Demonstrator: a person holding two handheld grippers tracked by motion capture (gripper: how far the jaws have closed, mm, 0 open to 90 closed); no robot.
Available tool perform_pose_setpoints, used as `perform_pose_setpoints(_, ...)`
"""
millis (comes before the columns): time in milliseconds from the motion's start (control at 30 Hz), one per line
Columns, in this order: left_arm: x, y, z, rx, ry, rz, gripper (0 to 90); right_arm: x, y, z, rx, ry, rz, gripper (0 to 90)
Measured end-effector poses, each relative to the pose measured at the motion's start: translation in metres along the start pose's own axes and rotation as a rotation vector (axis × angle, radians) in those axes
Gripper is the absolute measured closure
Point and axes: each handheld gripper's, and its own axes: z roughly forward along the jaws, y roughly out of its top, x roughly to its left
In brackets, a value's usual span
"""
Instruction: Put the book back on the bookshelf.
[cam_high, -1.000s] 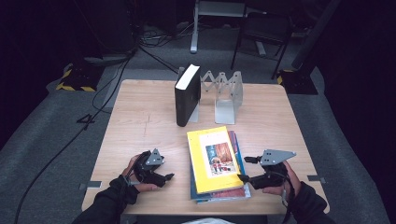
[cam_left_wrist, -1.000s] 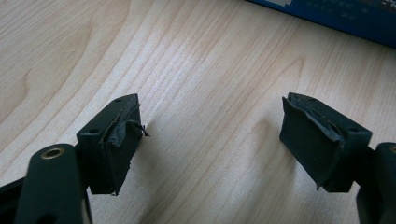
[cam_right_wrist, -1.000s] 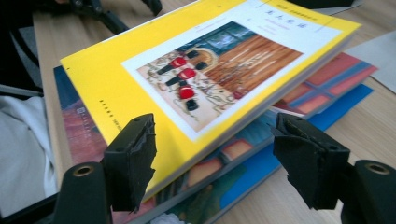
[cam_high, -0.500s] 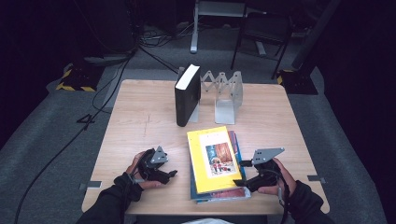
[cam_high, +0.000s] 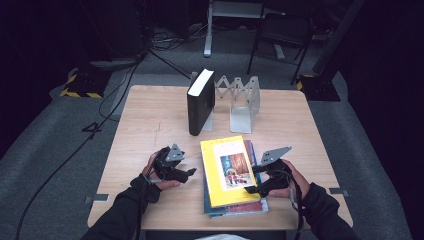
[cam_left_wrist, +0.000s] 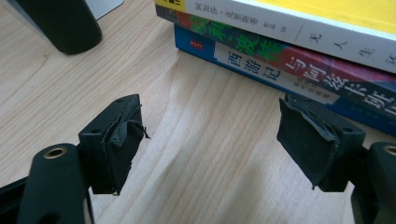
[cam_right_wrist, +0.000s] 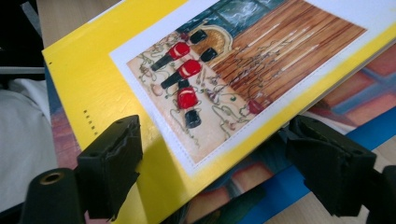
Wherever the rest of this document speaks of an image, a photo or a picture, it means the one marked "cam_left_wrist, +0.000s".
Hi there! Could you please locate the black hardcover book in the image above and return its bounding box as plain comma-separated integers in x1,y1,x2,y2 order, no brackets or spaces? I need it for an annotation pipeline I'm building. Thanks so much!
13,0,104,56

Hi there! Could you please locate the red illustrated book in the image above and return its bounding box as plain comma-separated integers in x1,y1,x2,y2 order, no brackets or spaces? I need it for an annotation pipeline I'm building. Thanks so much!
154,4,396,117

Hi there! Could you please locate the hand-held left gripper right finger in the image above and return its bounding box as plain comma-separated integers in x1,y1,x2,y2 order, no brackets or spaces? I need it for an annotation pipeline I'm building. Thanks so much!
276,93,367,193

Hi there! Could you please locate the blue book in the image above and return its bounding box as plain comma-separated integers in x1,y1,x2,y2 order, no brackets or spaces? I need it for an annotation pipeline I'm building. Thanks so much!
173,23,396,137

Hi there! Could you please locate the yellow book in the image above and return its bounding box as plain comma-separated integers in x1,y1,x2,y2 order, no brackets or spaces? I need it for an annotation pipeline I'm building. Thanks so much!
153,0,396,75

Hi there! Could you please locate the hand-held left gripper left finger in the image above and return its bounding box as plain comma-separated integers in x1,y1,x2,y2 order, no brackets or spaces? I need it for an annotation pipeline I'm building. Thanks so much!
78,93,151,196

